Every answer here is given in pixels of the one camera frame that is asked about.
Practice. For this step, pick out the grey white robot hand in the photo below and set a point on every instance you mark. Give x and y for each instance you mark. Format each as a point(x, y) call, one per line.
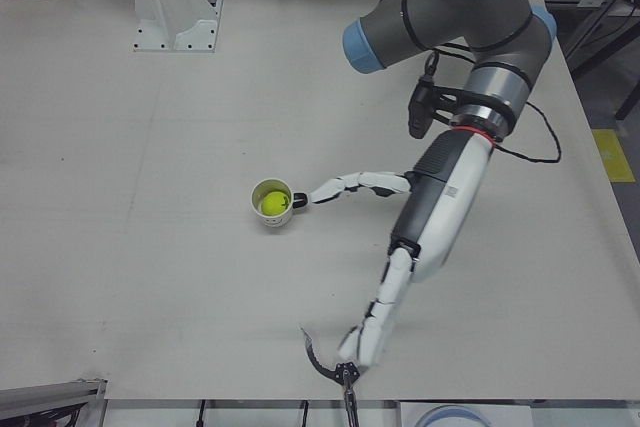
point(445, 207)

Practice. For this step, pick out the yellow tennis ball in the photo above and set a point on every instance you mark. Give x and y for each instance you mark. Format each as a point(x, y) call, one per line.
point(275, 203)

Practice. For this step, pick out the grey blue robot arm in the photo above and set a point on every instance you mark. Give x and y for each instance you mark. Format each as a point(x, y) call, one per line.
point(475, 12)

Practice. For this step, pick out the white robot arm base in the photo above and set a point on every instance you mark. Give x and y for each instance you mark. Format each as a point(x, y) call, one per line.
point(170, 17)

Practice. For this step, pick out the blue white round object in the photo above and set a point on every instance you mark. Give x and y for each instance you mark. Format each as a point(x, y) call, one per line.
point(450, 414)

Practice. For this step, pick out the aluminium profile bar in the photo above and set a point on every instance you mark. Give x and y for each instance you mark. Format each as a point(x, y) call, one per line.
point(50, 392)

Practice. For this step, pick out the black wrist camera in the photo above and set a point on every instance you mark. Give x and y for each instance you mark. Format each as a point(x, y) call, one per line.
point(420, 112)

